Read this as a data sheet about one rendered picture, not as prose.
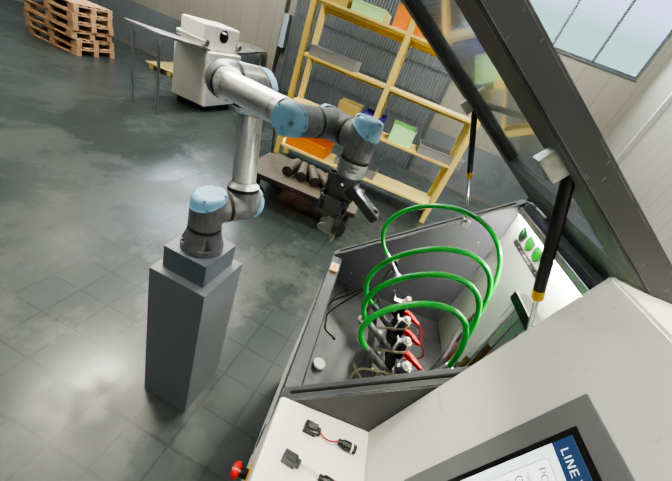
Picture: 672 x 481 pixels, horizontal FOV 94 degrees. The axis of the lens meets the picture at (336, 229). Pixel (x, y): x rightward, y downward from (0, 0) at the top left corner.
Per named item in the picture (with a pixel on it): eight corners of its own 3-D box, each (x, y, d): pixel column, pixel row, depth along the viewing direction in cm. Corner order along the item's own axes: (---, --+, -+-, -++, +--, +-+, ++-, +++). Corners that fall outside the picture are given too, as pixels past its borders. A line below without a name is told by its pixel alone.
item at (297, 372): (322, 282, 140) (333, 255, 132) (331, 286, 140) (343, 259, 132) (269, 418, 86) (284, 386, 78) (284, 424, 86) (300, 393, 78)
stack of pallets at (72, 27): (23, 31, 540) (15, -22, 502) (68, 37, 604) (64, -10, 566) (75, 56, 527) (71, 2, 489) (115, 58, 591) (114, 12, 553)
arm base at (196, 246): (170, 245, 112) (171, 222, 107) (199, 228, 125) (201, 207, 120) (205, 264, 110) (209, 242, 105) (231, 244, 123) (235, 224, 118)
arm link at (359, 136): (367, 112, 80) (392, 125, 76) (351, 152, 85) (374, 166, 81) (347, 109, 74) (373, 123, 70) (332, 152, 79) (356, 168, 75)
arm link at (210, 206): (180, 217, 111) (184, 183, 104) (216, 211, 121) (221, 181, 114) (196, 236, 105) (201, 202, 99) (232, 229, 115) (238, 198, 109)
